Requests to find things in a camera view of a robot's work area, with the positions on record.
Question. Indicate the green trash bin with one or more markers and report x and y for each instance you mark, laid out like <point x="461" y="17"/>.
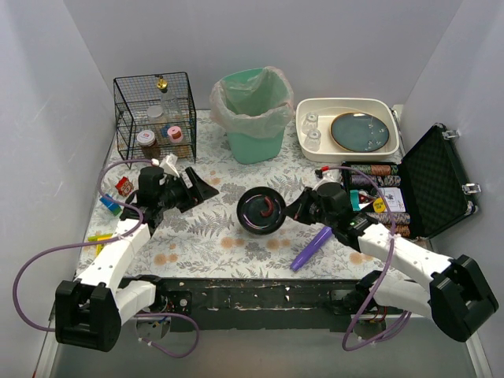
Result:
<point x="249" y="150"/>

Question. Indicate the clear cup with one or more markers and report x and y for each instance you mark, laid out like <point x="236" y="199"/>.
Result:
<point x="310" y="122"/>
<point x="313" y="140"/>

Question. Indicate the red tan chip stack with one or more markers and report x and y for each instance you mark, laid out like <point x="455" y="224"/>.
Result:
<point x="384" y="170"/>

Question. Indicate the pink bin liner bag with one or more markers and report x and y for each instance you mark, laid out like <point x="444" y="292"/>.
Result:
<point x="255" y="102"/>

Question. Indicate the purple grey chip stack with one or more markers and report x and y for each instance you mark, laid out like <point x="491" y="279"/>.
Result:
<point x="361" y="181"/>

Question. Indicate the black wire cage rack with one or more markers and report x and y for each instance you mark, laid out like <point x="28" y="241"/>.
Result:
<point x="133" y="95"/>

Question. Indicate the pink lid spice jar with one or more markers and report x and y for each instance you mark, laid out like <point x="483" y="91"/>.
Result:
<point x="180" y="146"/>

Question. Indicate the red owl toy block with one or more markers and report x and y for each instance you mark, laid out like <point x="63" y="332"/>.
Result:
<point x="124" y="187"/>

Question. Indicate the black all-in triangle button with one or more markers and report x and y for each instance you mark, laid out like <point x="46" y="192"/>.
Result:
<point x="365" y="198"/>

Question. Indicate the black poker chip case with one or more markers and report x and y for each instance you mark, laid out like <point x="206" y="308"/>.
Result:
<point x="435" y="188"/>

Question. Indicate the yellow toy brick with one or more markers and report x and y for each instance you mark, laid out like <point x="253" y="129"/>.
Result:
<point x="100" y="237"/>

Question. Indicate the clear jar blue label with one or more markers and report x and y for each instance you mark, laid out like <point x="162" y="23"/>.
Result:
<point x="158" y="120"/>

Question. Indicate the green blue chip stack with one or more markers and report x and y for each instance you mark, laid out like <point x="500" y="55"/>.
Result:
<point x="366" y="169"/>

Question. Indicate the floral table mat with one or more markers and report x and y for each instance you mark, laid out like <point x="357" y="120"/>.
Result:
<point x="209" y="242"/>

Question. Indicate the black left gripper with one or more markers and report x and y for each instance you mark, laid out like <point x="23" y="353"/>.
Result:
<point x="189" y="189"/>

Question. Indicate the blue toy brick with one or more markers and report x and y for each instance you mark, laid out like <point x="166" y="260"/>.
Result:
<point x="108" y="202"/>

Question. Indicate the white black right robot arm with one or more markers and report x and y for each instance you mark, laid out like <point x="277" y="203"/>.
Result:
<point x="452" y="292"/>

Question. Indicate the red chili pepper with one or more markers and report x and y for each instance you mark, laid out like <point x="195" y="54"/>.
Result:
<point x="267" y="212"/>

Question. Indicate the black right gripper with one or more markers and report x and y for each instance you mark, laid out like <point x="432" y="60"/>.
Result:
<point x="305" y="205"/>

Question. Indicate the brown jar white lid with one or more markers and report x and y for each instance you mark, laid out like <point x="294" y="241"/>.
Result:
<point x="148" y="144"/>

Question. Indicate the yellow big blind button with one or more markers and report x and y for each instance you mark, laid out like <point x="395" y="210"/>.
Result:
<point x="379" y="205"/>

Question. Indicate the purple toy microphone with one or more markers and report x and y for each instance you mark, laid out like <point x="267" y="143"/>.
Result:
<point x="314" y="245"/>

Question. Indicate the playing card deck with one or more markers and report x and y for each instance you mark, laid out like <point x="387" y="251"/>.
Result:
<point x="393" y="196"/>

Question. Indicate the white rectangular basin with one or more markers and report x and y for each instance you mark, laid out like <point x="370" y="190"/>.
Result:
<point x="328" y="109"/>

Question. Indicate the black small plate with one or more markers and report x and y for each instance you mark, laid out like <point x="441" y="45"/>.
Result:
<point x="249" y="209"/>

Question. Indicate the glass bottle gold cap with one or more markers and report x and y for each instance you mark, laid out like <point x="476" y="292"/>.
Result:
<point x="169" y="101"/>

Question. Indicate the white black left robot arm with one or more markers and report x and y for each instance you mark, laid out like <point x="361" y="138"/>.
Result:
<point x="91" y="310"/>

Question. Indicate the blue glazed ceramic plate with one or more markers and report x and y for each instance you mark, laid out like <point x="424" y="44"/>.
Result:
<point x="359" y="132"/>

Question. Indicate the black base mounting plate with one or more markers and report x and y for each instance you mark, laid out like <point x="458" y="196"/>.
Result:
<point x="255" y="304"/>

